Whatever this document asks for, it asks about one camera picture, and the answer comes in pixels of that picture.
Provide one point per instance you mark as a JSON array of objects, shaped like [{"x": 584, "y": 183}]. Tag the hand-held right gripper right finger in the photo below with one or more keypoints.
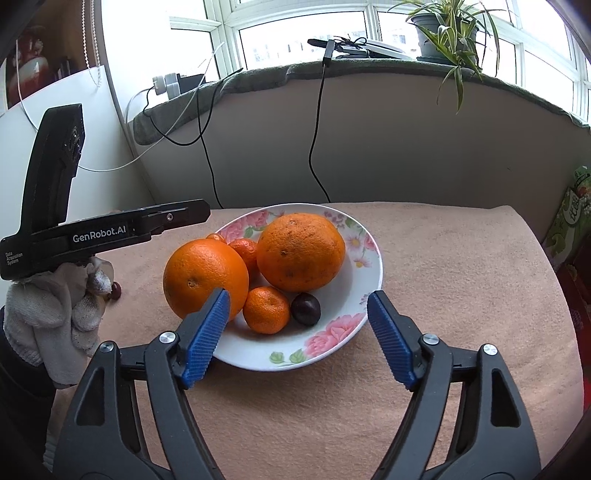
[{"x": 392, "y": 341}]

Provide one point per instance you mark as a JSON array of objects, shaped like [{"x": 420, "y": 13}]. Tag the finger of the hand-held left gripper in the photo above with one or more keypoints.
[{"x": 180, "y": 214}]

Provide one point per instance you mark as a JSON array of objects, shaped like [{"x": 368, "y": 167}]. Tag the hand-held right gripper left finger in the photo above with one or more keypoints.
[{"x": 210, "y": 337}]

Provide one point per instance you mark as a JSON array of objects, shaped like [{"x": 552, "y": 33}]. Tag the tiny orange kumquat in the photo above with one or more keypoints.
[{"x": 216, "y": 237}]

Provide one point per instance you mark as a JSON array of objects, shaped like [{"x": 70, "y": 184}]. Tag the white floral bowl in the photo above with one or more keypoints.
[{"x": 344, "y": 323}]

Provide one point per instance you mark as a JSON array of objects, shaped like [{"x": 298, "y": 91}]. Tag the large smooth orange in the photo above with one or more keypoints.
[{"x": 203, "y": 277}]

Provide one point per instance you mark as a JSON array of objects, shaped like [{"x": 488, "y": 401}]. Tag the wrinkled mandarin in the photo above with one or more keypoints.
[{"x": 267, "y": 310}]

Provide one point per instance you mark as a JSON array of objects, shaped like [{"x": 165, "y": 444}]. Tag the mandarin with stem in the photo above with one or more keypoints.
[{"x": 247, "y": 254}]

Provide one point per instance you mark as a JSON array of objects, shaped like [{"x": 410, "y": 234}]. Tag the dark purple round fruit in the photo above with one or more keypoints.
[{"x": 305, "y": 309}]

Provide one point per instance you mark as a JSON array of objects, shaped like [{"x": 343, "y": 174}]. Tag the person's left forearm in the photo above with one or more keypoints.
[{"x": 18, "y": 374}]

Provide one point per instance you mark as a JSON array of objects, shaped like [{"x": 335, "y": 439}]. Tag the person's left hand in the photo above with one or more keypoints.
[{"x": 51, "y": 314}]

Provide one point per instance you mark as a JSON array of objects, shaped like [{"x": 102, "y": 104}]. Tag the pink blanket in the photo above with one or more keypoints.
[{"x": 461, "y": 277}]

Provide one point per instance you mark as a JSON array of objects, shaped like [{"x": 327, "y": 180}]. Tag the small dark red fruit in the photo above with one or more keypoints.
[{"x": 116, "y": 290}]

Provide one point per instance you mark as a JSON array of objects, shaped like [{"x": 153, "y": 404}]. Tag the large rough orange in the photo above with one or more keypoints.
[{"x": 300, "y": 251}]

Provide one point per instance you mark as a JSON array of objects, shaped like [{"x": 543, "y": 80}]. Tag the white power adapter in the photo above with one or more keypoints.
[{"x": 167, "y": 84}]

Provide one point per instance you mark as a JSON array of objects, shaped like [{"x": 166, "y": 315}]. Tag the red and dark picture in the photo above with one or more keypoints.
[{"x": 34, "y": 60}]

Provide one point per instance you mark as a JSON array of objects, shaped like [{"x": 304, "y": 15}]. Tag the grey-green sill cloth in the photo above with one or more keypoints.
[{"x": 277, "y": 76}]

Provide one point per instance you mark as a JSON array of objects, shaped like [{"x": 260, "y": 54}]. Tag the green carton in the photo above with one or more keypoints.
[{"x": 570, "y": 221}]

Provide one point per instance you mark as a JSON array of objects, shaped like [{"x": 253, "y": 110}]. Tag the small black device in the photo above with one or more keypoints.
[{"x": 323, "y": 44}]

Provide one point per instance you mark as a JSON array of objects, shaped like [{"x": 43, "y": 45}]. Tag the flat white device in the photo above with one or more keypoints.
[{"x": 383, "y": 48}]

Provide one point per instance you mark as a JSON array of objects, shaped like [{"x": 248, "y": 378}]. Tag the potted spider plant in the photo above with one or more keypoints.
[{"x": 443, "y": 27}]

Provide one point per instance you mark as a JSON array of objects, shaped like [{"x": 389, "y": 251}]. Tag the white window frame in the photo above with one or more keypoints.
[{"x": 226, "y": 16}]

